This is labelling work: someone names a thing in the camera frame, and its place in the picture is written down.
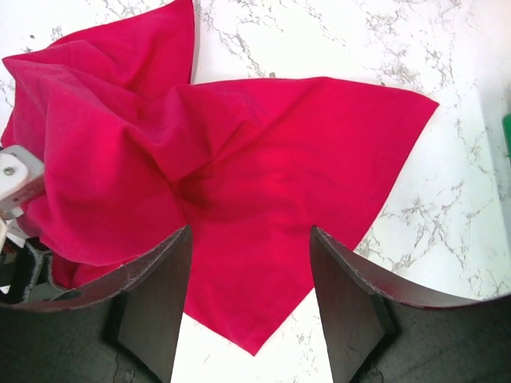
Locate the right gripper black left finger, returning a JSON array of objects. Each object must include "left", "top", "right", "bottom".
[{"left": 1, "top": 227, "right": 192, "bottom": 382}]

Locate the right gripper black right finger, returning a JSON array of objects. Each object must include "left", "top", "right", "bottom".
[{"left": 310, "top": 227, "right": 510, "bottom": 382}]

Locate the red t-shirt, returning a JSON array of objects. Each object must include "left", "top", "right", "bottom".
[{"left": 2, "top": 1, "right": 438, "bottom": 354}]

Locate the green plastic bin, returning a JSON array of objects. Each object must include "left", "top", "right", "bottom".
[{"left": 502, "top": 113, "right": 511, "bottom": 159}]

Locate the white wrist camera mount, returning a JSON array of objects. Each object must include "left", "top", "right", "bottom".
[{"left": 1, "top": 145, "right": 45, "bottom": 220}]

